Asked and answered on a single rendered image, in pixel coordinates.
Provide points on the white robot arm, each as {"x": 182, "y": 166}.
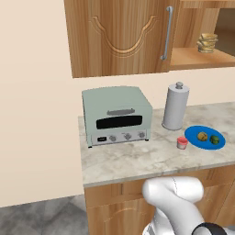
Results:
{"x": 174, "y": 202}

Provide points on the red lidded jam jar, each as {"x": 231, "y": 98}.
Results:
{"x": 182, "y": 143}

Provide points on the wooden cabinet door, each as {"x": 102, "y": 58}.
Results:
{"x": 119, "y": 36}

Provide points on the yellow bread roll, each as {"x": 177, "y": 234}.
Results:
{"x": 202, "y": 136}

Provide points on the blue plate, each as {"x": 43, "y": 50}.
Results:
{"x": 204, "y": 137}

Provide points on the wooden base cabinet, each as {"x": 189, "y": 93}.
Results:
{"x": 122, "y": 208}

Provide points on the green avocado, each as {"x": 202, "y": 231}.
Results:
{"x": 214, "y": 139}

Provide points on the pale green toaster oven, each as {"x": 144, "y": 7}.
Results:
{"x": 116, "y": 114}

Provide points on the grey paper towel roll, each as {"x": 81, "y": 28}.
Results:
{"x": 175, "y": 107}

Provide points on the stack of tan bowls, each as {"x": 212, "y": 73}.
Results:
{"x": 207, "y": 42}

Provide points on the open wooden wall cabinet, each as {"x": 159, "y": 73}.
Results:
{"x": 195, "y": 36}

